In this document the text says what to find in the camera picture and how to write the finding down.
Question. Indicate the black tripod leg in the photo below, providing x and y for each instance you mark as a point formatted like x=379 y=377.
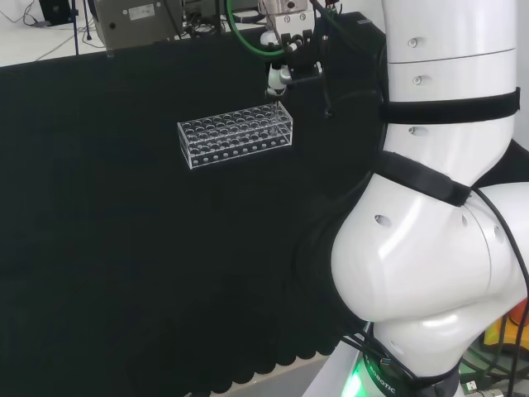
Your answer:
x=74 y=29

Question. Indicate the clear plastic test tube rack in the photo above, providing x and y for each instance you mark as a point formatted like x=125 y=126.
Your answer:
x=231 y=140

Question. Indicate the clear glass test tube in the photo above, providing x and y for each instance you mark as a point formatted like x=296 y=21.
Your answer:
x=274 y=118

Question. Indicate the grey metal cabinet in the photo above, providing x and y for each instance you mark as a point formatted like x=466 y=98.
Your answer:
x=136 y=25

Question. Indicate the black computer tower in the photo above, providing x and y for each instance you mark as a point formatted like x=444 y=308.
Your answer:
x=53 y=12

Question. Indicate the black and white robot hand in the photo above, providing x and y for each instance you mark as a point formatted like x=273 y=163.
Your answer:
x=303 y=54

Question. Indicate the yellow stop button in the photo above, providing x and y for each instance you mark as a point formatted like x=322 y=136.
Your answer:
x=502 y=326

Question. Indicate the black bench cloth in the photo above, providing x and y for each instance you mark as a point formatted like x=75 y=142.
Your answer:
x=144 y=248

